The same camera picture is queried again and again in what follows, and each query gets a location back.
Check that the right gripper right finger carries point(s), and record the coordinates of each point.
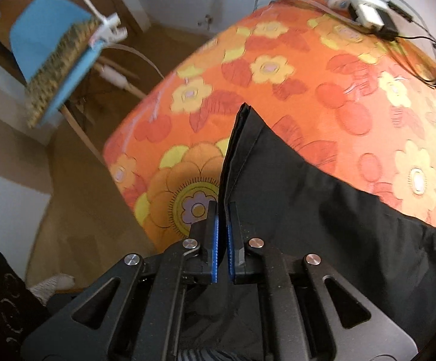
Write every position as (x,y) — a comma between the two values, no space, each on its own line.
(236,246)

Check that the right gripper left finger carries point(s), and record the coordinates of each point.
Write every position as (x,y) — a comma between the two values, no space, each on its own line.
(203,265)

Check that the black pants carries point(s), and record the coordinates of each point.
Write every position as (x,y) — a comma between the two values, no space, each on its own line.
(338,270)

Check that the orange floral bedspread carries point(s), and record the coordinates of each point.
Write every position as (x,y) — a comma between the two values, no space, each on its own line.
(354,106)

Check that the white power adapter box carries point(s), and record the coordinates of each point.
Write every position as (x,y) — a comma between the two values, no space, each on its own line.
(372,15)

